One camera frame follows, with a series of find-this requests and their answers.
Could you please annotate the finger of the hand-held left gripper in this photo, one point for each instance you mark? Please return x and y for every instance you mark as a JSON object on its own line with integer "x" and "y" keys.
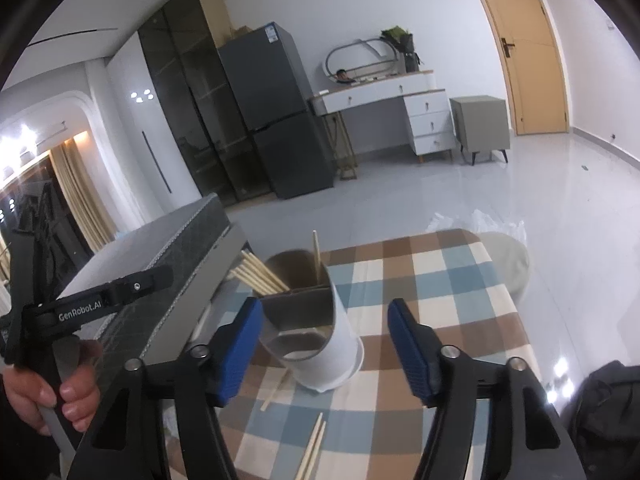
{"x": 137, "y": 287}

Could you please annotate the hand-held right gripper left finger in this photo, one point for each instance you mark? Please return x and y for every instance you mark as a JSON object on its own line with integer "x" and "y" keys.
{"x": 240, "y": 355}

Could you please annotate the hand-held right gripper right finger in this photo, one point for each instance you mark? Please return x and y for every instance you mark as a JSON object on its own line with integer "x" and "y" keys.
{"x": 412, "y": 355}

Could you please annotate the white divided utensil holder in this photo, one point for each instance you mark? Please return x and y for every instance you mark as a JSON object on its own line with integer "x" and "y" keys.
{"x": 335, "y": 345}

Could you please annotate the person's left hand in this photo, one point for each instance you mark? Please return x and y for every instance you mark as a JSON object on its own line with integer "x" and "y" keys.
{"x": 82, "y": 395}

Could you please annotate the plaid blanket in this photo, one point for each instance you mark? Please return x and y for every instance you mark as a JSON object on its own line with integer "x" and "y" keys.
{"x": 450, "y": 285}

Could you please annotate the beige curtain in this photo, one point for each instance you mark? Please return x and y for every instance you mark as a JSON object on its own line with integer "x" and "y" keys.
{"x": 82, "y": 190}

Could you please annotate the beige round pouf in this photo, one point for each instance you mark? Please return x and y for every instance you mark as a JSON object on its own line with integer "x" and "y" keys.
{"x": 510, "y": 265}

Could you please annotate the white wardrobe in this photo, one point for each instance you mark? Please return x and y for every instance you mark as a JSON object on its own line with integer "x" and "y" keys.
{"x": 145, "y": 140}

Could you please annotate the clear plastic wrap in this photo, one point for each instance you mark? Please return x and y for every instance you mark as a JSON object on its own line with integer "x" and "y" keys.
{"x": 480, "y": 222}

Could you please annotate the dark glass cabinet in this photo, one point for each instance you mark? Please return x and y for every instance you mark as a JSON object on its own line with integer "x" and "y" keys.
{"x": 190, "y": 95}

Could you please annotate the black backpack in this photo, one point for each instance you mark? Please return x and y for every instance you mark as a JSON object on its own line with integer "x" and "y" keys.
{"x": 610, "y": 420}

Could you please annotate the dark grey refrigerator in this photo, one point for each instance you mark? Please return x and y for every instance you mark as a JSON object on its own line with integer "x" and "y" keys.
{"x": 275, "y": 110}

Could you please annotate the white dressing table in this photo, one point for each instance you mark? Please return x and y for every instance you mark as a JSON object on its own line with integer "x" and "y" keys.
{"x": 427, "y": 115}

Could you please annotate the grey nightstand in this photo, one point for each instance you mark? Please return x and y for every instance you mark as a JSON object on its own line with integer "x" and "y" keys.
{"x": 477, "y": 120}

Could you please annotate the cardboard box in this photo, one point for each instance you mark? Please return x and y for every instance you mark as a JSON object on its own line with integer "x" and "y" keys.
{"x": 241, "y": 32}

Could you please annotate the oval mirror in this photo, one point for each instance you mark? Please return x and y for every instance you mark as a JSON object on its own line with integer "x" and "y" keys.
{"x": 362, "y": 57}

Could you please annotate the bouquet in black wrap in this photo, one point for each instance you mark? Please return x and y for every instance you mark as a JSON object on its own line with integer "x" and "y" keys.
{"x": 402, "y": 47}

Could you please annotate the wooden door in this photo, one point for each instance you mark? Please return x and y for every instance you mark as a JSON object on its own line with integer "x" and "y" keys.
{"x": 525, "y": 50}

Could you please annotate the grey upholstered bed frame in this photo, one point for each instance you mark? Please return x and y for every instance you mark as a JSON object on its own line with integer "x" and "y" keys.
{"x": 150, "y": 260}

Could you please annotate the gold frame stool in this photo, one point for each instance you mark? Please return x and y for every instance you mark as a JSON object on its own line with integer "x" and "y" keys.
{"x": 342, "y": 145}

